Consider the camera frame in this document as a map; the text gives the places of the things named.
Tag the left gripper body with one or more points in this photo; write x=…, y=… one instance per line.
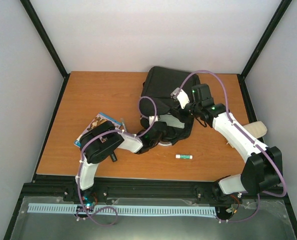
x=165, y=133

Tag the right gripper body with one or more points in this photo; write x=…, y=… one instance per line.
x=196, y=107

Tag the black student bag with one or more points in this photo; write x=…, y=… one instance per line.
x=158, y=86

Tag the dog picture book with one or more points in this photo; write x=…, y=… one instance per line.
x=99, y=119

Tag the grey Great Gatsby book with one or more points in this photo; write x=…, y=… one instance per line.
x=171, y=121

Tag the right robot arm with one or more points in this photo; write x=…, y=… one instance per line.
x=263, y=165

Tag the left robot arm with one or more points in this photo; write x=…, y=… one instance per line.
x=102, y=140

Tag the white glue stick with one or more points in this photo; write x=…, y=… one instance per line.
x=184, y=156

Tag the silver pen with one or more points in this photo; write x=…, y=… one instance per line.
x=123, y=124

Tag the pink highlighter marker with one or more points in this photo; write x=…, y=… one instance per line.
x=113, y=157

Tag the cream pencil case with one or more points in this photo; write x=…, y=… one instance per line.
x=250, y=131

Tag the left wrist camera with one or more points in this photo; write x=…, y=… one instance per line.
x=153, y=119

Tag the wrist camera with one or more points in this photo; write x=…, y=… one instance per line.
x=201, y=94
x=153, y=119

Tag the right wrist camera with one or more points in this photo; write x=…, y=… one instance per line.
x=201, y=94

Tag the black aluminium frame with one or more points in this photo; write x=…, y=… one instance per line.
x=53, y=186

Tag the light blue cable duct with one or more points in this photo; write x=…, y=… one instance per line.
x=125, y=210

